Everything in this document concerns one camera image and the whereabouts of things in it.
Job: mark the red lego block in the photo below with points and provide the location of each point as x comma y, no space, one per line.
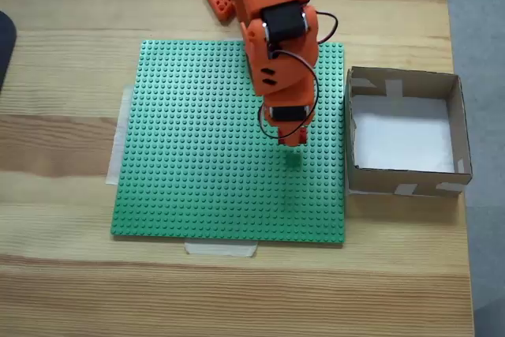
303,136

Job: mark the green lego baseplate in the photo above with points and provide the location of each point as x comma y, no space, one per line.
189,155

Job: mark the open cardboard box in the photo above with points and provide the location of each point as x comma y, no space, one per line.
459,124

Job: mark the white paper sheet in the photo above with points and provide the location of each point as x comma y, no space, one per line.
402,135

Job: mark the translucent masking tape strip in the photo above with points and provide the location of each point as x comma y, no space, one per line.
221,250
118,143

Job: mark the black rounded pad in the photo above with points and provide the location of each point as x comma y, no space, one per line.
6,49

